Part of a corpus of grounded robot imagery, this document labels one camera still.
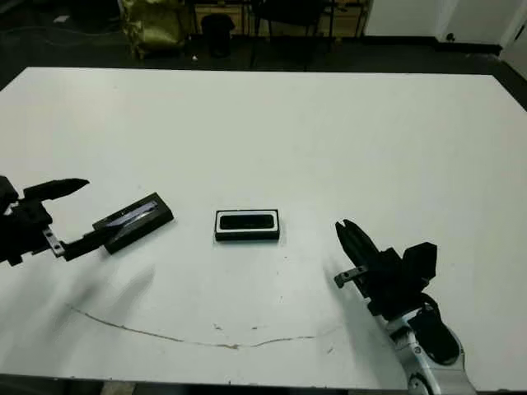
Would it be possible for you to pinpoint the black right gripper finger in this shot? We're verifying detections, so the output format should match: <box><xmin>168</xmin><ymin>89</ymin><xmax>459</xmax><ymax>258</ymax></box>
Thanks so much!
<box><xmin>343</xmin><ymin>219</ymin><xmax>386</xmax><ymax>271</ymax></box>
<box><xmin>334</xmin><ymin>221</ymin><xmax>368</xmax><ymax>273</ymax></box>

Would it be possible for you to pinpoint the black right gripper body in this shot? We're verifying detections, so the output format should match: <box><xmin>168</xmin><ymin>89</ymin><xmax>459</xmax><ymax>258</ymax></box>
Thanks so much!
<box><xmin>333</xmin><ymin>246</ymin><xmax>434</xmax><ymax>318</ymax></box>

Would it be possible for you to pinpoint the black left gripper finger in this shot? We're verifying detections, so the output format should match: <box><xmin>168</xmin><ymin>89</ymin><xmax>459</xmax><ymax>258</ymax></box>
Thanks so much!
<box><xmin>24</xmin><ymin>177</ymin><xmax>91</xmax><ymax>203</ymax></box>
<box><xmin>61</xmin><ymin>224</ymin><xmax>112</xmax><ymax>262</ymax></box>

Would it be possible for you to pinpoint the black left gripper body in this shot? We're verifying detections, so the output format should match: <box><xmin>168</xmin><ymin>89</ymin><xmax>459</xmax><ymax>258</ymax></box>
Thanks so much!
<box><xmin>0</xmin><ymin>196</ymin><xmax>66</xmax><ymax>269</ymax></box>

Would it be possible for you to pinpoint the black printed box lid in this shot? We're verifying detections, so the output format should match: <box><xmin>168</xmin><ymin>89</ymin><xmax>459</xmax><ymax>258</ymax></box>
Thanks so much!
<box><xmin>92</xmin><ymin>191</ymin><xmax>175</xmax><ymax>255</ymax></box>

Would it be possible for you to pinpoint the slim black camera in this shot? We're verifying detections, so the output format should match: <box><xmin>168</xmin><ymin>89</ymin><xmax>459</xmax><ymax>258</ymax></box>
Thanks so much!
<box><xmin>219</xmin><ymin>213</ymin><xmax>275</xmax><ymax>231</ymax></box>

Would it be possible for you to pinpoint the black box base white insert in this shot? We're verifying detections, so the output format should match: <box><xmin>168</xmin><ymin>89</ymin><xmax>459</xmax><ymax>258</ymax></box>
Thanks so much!
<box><xmin>213</xmin><ymin>208</ymin><xmax>282</xmax><ymax>244</ymax></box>

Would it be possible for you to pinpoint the yellow plastic bag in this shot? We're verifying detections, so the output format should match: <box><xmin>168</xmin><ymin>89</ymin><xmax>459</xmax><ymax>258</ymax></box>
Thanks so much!
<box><xmin>119</xmin><ymin>0</ymin><xmax>186</xmax><ymax>60</ymax></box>

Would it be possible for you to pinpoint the black waste bin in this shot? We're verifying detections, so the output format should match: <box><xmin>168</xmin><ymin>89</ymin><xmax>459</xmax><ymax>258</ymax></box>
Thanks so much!
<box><xmin>201</xmin><ymin>14</ymin><xmax>236</xmax><ymax>58</ymax></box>

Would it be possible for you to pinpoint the black mesh office chair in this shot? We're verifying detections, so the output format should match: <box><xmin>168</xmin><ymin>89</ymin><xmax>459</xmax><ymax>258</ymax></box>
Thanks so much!
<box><xmin>249</xmin><ymin>0</ymin><xmax>337</xmax><ymax>71</ymax></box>

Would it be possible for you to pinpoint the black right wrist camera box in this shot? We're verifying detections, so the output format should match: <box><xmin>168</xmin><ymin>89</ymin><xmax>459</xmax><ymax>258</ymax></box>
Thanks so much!
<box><xmin>402</xmin><ymin>241</ymin><xmax>438</xmax><ymax>291</ymax></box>

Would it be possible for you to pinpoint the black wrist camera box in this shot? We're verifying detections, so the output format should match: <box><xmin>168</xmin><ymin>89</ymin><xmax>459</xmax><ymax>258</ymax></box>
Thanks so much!
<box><xmin>402</xmin><ymin>241</ymin><xmax>438</xmax><ymax>291</ymax></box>
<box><xmin>0</xmin><ymin>175</ymin><xmax>21</xmax><ymax>215</ymax></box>

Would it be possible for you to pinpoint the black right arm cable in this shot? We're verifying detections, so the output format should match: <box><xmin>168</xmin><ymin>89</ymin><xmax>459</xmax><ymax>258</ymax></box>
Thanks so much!
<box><xmin>417</xmin><ymin>294</ymin><xmax>445</xmax><ymax>326</ymax></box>

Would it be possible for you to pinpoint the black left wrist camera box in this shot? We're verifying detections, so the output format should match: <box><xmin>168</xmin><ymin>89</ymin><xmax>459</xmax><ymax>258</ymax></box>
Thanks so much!
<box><xmin>0</xmin><ymin>175</ymin><xmax>21</xmax><ymax>215</ymax></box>

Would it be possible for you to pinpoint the pale floor cable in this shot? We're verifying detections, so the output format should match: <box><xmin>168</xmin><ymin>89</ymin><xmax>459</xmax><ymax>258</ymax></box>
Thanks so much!
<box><xmin>0</xmin><ymin>26</ymin><xmax>124</xmax><ymax>47</ymax></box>

